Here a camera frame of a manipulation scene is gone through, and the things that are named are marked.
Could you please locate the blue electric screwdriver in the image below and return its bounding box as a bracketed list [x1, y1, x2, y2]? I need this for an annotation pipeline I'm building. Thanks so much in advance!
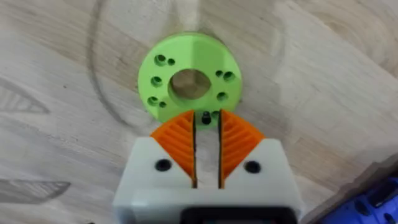
[320, 177, 398, 224]

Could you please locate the green disc with holes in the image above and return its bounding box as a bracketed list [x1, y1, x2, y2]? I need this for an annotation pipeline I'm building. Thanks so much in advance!
[137, 32, 243, 131]

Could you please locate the right gripper white and orange right finger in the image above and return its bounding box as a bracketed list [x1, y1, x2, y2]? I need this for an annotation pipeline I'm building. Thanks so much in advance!
[217, 108, 303, 215]

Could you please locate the right gripper white and orange left finger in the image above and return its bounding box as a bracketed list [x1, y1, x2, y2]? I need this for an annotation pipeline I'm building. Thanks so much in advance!
[113, 109, 198, 215]

